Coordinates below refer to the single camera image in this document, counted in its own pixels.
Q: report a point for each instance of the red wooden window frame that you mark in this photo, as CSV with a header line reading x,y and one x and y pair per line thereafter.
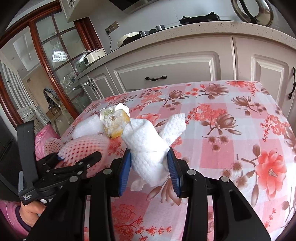
x,y
89,34

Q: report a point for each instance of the black range hood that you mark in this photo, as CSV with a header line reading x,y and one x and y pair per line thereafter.
x,y
129,4

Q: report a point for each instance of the black gas hob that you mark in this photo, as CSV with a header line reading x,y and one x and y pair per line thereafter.
x,y
198,19

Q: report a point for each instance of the dark patterned garment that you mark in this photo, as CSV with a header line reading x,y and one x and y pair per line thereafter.
x,y
50,97

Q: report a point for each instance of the yellow sponge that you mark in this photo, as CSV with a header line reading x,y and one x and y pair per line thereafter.
x,y
115,125

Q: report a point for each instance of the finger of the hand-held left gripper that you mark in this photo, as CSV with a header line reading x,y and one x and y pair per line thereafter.
x,y
49,162
81,165

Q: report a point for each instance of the glass sliding door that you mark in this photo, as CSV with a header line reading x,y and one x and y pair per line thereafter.
x,y
60,62

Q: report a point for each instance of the black lid stand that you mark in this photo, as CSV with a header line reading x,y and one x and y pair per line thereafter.
x,y
246,10

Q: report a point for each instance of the person's left hand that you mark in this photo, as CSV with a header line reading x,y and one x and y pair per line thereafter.
x,y
32,212

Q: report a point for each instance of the pink foam fruit net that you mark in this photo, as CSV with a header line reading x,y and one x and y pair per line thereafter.
x,y
85,146

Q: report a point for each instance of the white wall cabinet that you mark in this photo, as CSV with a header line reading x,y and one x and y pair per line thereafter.
x,y
78,9

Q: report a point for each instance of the red wooden door frame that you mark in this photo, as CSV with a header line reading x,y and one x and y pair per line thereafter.
x,y
13,34

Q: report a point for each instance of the white foam packing piece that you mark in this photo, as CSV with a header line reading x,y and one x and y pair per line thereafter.
x,y
87,126

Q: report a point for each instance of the white paper towel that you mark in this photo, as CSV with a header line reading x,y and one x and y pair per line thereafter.
x,y
148,148

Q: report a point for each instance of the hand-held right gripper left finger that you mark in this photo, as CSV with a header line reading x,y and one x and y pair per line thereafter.
x,y
124,172

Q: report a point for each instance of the white tall cupboard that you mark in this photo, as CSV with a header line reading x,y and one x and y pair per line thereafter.
x,y
20,97

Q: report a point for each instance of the person's left forearm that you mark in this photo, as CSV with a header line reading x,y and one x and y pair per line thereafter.
x,y
11,217

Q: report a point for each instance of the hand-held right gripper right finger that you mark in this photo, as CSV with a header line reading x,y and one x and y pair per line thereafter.
x,y
174,172

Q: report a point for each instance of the long wall socket panel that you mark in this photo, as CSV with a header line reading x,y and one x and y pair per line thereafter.
x,y
112,26

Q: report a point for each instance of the white upholstered dining chair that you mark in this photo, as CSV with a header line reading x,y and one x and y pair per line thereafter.
x,y
60,109

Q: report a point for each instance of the cream electric skillet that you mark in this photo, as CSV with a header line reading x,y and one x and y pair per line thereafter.
x,y
128,38

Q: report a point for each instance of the white base cabinet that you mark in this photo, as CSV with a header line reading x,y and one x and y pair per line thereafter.
x,y
185,67

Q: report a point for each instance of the trash bin with pink bag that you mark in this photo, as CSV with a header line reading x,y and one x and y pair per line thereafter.
x,y
41,136

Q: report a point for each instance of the white rice cooker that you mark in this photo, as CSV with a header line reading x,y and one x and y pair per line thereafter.
x,y
94,56

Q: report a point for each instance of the pink floral tablecloth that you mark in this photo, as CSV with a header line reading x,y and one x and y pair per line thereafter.
x,y
231,139

